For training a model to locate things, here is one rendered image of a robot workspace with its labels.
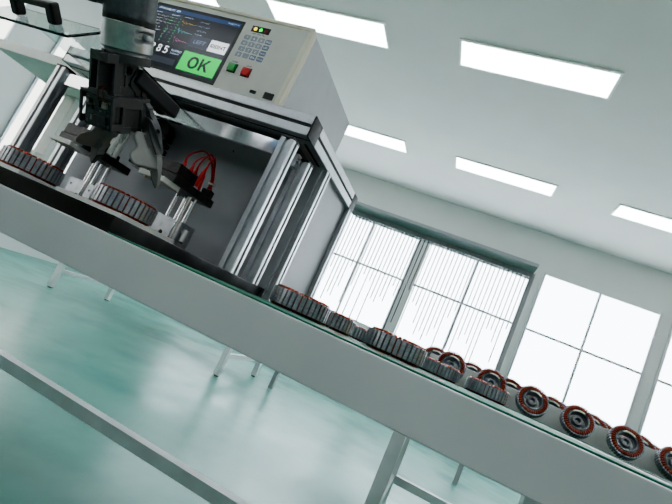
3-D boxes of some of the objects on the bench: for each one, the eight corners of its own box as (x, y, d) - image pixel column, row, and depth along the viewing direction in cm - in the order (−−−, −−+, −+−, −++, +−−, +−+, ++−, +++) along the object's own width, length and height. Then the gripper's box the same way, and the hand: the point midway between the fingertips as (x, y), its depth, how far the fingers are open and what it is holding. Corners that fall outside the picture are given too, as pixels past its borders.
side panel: (267, 301, 100) (328, 171, 104) (255, 296, 101) (316, 167, 105) (304, 317, 126) (351, 212, 131) (295, 313, 127) (342, 209, 132)
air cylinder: (170, 246, 92) (182, 221, 93) (141, 233, 95) (154, 209, 95) (183, 252, 97) (195, 229, 98) (156, 240, 99) (168, 217, 100)
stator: (279, 306, 76) (289, 286, 77) (260, 297, 86) (269, 279, 87) (334, 331, 81) (342, 311, 81) (310, 319, 91) (317, 302, 91)
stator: (121, 214, 75) (132, 194, 76) (73, 193, 79) (83, 174, 79) (161, 234, 86) (170, 216, 86) (117, 214, 89) (126, 198, 90)
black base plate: (106, 232, 55) (115, 215, 55) (-183, 100, 75) (-175, 88, 75) (257, 297, 99) (262, 287, 100) (51, 203, 119) (55, 196, 119)
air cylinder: (83, 207, 100) (95, 185, 101) (59, 197, 102) (71, 175, 103) (99, 215, 104) (111, 194, 105) (76, 205, 107) (87, 184, 108)
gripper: (52, 34, 71) (49, 161, 77) (150, 63, 65) (137, 197, 71) (100, 44, 78) (93, 158, 85) (191, 70, 72) (176, 191, 79)
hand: (126, 175), depth 81 cm, fingers open, 14 cm apart
